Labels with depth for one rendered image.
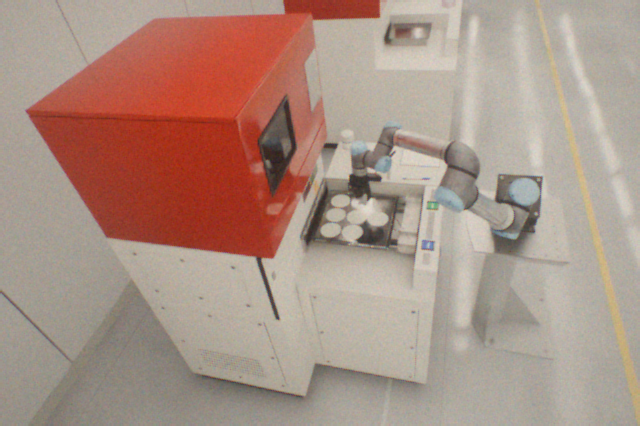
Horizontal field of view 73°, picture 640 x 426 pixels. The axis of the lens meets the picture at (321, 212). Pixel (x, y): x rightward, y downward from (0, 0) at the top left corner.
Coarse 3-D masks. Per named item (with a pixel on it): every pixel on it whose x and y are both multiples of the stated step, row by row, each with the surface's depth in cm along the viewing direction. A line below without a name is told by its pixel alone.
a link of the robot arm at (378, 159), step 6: (378, 144) 187; (378, 150) 187; (384, 150) 186; (390, 150) 188; (366, 156) 189; (372, 156) 188; (378, 156) 186; (384, 156) 186; (366, 162) 190; (372, 162) 188; (378, 162) 186; (384, 162) 185; (390, 162) 188; (372, 168) 189; (378, 168) 187; (384, 168) 186
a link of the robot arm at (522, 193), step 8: (512, 184) 185; (520, 184) 183; (528, 184) 182; (536, 184) 182; (512, 192) 183; (520, 192) 182; (528, 192) 182; (536, 192) 181; (504, 200) 188; (512, 200) 184; (520, 200) 182; (528, 200) 181; (536, 200) 181; (520, 208) 183; (528, 208) 184
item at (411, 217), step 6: (408, 204) 224; (414, 204) 224; (420, 204) 223; (408, 210) 221; (414, 210) 220; (420, 210) 220; (408, 216) 218; (414, 216) 217; (402, 222) 215; (408, 222) 215; (414, 222) 214; (402, 252) 204; (408, 252) 203; (414, 252) 202
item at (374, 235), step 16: (336, 192) 235; (352, 208) 224; (368, 208) 222; (384, 208) 221; (320, 224) 218; (352, 224) 215; (368, 224) 214; (384, 224) 213; (336, 240) 209; (352, 240) 207; (368, 240) 206; (384, 240) 205
